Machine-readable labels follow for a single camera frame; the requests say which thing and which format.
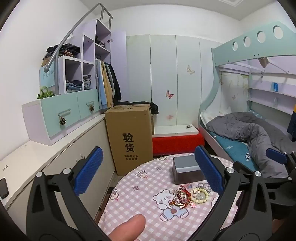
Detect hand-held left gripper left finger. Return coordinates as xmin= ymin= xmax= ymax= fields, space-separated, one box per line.
xmin=26 ymin=146 xmax=109 ymax=241

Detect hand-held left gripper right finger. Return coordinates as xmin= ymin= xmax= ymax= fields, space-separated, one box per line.
xmin=188 ymin=145 xmax=273 ymax=241

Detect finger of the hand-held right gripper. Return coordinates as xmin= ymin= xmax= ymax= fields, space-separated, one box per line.
xmin=232 ymin=161 xmax=254 ymax=177
xmin=265 ymin=148 xmax=296 ymax=179

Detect grey metal tin box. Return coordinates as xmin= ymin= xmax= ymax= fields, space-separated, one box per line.
xmin=172 ymin=155 xmax=206 ymax=185

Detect red string bracelet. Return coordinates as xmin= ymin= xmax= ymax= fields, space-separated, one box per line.
xmin=169 ymin=188 xmax=192 ymax=207

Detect person's left hand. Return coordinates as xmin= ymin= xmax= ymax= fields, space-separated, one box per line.
xmin=108 ymin=214 xmax=146 ymax=241

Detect teal bed sheet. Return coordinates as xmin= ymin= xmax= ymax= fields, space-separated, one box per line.
xmin=214 ymin=136 xmax=260 ymax=172

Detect yellow navy jacket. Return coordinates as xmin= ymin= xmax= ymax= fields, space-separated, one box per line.
xmin=287 ymin=104 xmax=296 ymax=142

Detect grey duvet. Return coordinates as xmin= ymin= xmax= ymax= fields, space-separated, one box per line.
xmin=206 ymin=112 xmax=292 ymax=178

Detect red bench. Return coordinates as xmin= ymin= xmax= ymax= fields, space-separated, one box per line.
xmin=152 ymin=133 xmax=204 ymax=156

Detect white board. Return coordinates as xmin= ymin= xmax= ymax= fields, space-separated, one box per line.
xmin=154 ymin=124 xmax=199 ymax=137

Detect white pillow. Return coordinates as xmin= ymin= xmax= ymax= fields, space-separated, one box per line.
xmin=201 ymin=107 xmax=232 ymax=127

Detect white low cabinet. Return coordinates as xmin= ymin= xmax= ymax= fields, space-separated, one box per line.
xmin=0 ymin=115 xmax=116 ymax=209

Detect pink checked tablecloth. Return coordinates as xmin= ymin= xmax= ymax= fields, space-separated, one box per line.
xmin=97 ymin=153 xmax=243 ymax=241

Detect large cardboard box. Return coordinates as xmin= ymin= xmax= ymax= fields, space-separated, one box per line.
xmin=105 ymin=107 xmax=153 ymax=176

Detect teal drawer cabinet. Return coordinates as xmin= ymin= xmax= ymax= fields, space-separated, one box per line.
xmin=22 ymin=89 xmax=101 ymax=146

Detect black clothing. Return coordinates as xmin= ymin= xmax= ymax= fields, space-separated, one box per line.
xmin=129 ymin=101 xmax=159 ymax=115

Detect folded jeans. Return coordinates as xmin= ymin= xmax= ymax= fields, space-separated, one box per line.
xmin=83 ymin=75 xmax=93 ymax=90
xmin=66 ymin=79 xmax=83 ymax=93

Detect green plant ornament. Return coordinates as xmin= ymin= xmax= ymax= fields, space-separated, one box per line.
xmin=37 ymin=86 xmax=54 ymax=100

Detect black device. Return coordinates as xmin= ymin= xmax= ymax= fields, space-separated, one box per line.
xmin=0 ymin=178 xmax=9 ymax=200

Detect row of hanging clothes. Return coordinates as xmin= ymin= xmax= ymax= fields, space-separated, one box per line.
xmin=95 ymin=59 xmax=122 ymax=109

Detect teal paper sign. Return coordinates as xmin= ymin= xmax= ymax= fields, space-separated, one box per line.
xmin=40 ymin=66 xmax=58 ymax=92

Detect teal bunk bed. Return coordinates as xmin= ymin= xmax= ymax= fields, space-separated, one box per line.
xmin=198 ymin=21 xmax=296 ymax=167

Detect white wardrobe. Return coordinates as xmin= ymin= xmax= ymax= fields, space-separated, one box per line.
xmin=126 ymin=34 xmax=222 ymax=127

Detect pile of dark clothes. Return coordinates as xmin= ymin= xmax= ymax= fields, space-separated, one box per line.
xmin=41 ymin=43 xmax=81 ymax=66

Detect purple shelf cabinet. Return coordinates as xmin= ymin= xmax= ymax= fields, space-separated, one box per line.
xmin=58 ymin=19 xmax=127 ymax=109

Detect grey metal handrail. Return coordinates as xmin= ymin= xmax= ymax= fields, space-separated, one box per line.
xmin=44 ymin=3 xmax=113 ymax=95

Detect silver chain jewelry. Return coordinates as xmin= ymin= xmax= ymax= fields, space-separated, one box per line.
xmin=196 ymin=182 xmax=212 ymax=193

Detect cream bead bracelet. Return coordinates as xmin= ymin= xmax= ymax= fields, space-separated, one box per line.
xmin=190 ymin=187 xmax=210 ymax=204

